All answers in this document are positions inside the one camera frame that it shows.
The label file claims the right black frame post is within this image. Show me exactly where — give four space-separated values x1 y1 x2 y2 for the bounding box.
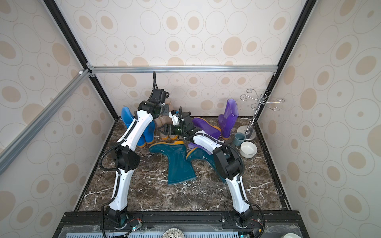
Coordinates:
265 0 317 102

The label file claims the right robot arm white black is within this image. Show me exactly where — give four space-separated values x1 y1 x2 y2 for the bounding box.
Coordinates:
158 110 266 238

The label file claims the left diagonal aluminium bar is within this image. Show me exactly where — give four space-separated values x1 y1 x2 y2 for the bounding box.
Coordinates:
1 69 90 174

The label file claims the left black frame post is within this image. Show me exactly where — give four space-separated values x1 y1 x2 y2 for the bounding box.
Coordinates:
43 0 119 121

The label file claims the metal cup tree stand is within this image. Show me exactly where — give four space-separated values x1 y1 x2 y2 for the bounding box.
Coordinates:
240 88 285 141

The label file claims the dark green rain boot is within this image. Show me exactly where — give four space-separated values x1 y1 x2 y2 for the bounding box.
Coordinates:
149 141 196 185
186 147 226 184

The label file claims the dark green rain boot left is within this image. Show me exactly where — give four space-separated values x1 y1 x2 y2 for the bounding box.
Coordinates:
149 141 196 185

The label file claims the blue rain boot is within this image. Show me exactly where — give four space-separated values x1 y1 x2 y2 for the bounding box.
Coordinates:
143 121 156 144
121 107 146 148

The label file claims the purple rain boot standing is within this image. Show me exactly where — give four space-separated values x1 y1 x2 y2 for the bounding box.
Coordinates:
218 99 239 140

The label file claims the horizontal aluminium frame bar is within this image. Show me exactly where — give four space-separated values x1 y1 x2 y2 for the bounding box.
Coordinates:
89 64 278 73

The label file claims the beige rain boot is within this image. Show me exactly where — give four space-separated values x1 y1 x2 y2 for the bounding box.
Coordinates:
154 116 178 140
164 99 174 113

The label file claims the dark green rain boot right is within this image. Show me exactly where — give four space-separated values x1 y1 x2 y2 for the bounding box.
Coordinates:
186 147 226 184

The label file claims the black frame post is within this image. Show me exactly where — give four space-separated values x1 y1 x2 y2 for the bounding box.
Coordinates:
265 0 317 102
43 0 119 121

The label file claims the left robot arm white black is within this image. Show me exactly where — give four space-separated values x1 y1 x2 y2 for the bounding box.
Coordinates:
99 72 170 228

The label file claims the purple rain boot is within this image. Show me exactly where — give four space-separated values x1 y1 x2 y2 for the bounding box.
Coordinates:
188 117 221 155
218 99 239 140

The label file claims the white ceramic bowl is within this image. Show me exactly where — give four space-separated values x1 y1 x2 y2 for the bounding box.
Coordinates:
240 141 258 159

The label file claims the grey-green ceramic mug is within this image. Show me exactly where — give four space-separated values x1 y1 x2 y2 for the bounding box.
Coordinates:
233 132 246 147

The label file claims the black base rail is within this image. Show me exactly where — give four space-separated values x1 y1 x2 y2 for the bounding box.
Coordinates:
53 211 309 238

